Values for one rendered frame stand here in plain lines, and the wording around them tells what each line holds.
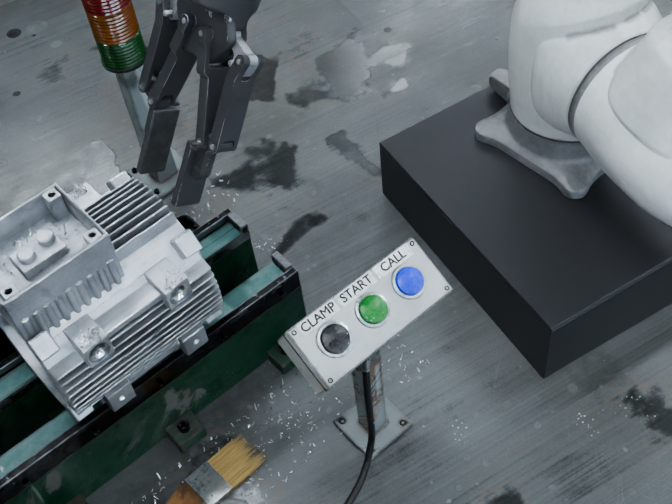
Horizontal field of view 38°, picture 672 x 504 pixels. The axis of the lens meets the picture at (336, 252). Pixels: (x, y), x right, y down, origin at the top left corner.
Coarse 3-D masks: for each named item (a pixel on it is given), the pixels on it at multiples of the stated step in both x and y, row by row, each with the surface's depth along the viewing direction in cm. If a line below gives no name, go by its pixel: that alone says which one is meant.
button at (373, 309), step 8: (368, 296) 97; (376, 296) 97; (360, 304) 97; (368, 304) 97; (376, 304) 97; (384, 304) 97; (360, 312) 97; (368, 312) 96; (376, 312) 97; (384, 312) 97; (368, 320) 96; (376, 320) 97
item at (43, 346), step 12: (120, 180) 108; (180, 240) 102; (192, 240) 102; (180, 252) 102; (192, 252) 102; (216, 312) 112; (36, 336) 96; (48, 336) 96; (36, 348) 95; (48, 348) 96
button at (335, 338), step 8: (328, 328) 95; (336, 328) 95; (344, 328) 96; (320, 336) 95; (328, 336) 95; (336, 336) 95; (344, 336) 95; (328, 344) 95; (336, 344) 95; (344, 344) 95; (336, 352) 95
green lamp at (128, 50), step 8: (96, 40) 126; (128, 40) 125; (136, 40) 126; (104, 48) 126; (112, 48) 125; (120, 48) 126; (128, 48) 126; (136, 48) 127; (144, 48) 129; (104, 56) 127; (112, 56) 127; (120, 56) 127; (128, 56) 127; (136, 56) 128; (144, 56) 129; (112, 64) 128; (120, 64) 128; (128, 64) 128; (136, 64) 129
